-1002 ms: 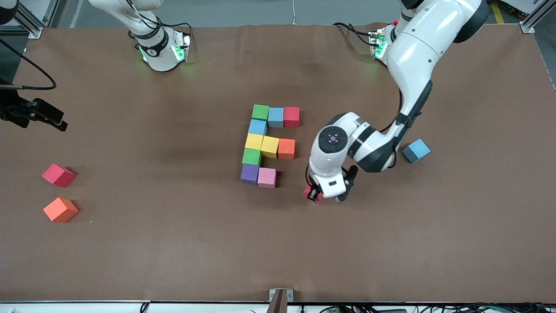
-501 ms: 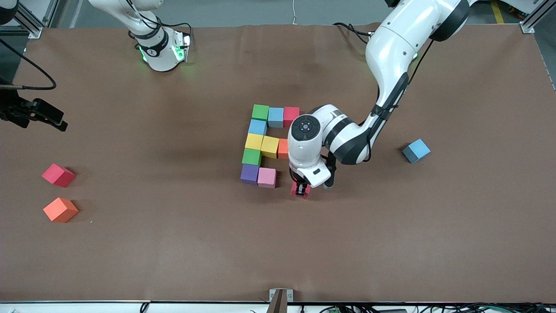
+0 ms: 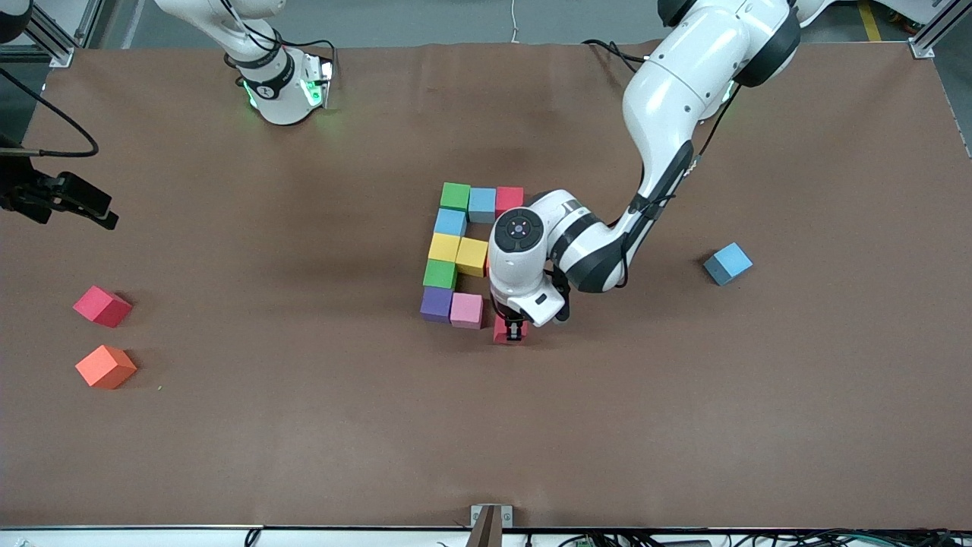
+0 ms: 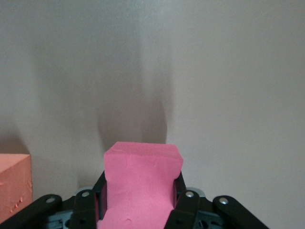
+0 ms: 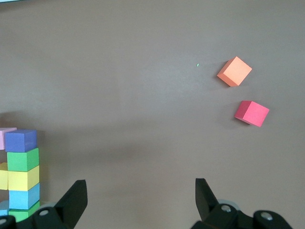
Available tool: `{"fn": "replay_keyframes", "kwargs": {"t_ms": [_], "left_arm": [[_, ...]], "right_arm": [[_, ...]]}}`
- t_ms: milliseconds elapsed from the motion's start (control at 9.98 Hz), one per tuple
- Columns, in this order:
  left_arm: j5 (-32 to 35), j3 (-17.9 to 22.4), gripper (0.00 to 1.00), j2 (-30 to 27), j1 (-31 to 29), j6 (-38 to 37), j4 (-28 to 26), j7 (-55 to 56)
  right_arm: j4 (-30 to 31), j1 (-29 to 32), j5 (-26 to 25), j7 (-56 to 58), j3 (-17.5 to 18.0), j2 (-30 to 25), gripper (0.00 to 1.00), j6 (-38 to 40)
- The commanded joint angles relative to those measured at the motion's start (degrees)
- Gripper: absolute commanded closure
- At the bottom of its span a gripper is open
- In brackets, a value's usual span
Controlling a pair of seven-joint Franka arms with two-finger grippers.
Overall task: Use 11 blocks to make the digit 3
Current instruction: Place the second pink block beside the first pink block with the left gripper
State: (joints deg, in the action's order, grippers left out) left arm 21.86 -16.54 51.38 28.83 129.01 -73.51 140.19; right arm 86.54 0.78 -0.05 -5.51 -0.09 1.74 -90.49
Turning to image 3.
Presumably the purple foam block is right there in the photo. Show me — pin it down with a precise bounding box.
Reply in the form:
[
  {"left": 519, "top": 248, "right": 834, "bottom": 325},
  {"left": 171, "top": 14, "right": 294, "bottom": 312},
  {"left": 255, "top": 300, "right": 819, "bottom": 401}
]
[{"left": 420, "top": 286, "right": 454, "bottom": 323}]

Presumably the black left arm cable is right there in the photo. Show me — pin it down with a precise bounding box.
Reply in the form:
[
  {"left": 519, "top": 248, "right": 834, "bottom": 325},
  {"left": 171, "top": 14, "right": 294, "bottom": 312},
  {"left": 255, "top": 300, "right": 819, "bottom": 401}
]
[{"left": 619, "top": 80, "right": 743, "bottom": 288}]

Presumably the aluminium frame post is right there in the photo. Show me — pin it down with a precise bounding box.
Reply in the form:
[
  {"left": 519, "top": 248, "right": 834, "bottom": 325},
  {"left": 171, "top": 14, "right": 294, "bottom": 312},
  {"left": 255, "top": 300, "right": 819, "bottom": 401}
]
[
  {"left": 19, "top": 0, "right": 77, "bottom": 69},
  {"left": 907, "top": 0, "right": 972, "bottom": 60}
]

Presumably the brown table cover sheet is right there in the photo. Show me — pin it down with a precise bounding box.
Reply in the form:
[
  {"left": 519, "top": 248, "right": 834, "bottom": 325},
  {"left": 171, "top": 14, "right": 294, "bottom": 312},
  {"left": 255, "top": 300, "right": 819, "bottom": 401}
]
[{"left": 0, "top": 42, "right": 972, "bottom": 530}]

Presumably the metal bracket with post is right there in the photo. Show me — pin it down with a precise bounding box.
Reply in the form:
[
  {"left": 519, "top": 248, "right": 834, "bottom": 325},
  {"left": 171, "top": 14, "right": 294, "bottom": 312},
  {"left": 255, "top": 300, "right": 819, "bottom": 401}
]
[{"left": 470, "top": 504, "right": 513, "bottom": 547}]

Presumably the orange foam block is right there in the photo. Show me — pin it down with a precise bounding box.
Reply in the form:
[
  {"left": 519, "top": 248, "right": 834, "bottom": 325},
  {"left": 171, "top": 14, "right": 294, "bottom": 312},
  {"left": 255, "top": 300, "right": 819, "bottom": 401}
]
[{"left": 75, "top": 345, "right": 138, "bottom": 390}]

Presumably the pink foam block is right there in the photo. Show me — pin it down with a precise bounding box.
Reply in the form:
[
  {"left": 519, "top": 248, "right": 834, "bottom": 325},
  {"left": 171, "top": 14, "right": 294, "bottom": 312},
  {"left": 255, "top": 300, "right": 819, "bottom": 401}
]
[{"left": 450, "top": 292, "right": 484, "bottom": 330}]

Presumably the black cable on table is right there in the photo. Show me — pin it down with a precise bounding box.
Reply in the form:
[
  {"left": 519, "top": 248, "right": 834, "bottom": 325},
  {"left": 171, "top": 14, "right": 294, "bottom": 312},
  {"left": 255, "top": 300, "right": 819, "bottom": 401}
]
[{"left": 582, "top": 38, "right": 646, "bottom": 73}]

